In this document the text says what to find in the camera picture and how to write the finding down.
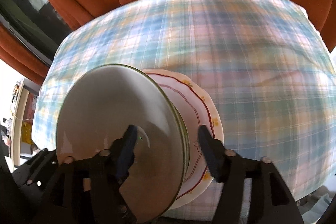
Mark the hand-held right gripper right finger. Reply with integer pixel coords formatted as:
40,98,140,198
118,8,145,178
197,125,305,224

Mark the beige wooden shelf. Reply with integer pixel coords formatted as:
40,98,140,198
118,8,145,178
10,79,30,168

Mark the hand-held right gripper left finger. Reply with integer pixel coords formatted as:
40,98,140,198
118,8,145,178
39,124,138,224

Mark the pastel plaid tablecloth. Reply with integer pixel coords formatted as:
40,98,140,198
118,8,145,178
31,0,334,220

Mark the white bowl blue leaf flower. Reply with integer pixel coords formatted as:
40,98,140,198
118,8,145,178
56,64,185,216

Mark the scalloped yellow flower plate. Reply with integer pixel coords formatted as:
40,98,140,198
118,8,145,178
147,69,225,210

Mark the dark glass window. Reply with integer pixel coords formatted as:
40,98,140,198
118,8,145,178
0,0,72,67

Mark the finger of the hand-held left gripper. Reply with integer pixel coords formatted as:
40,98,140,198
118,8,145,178
26,149,58,175

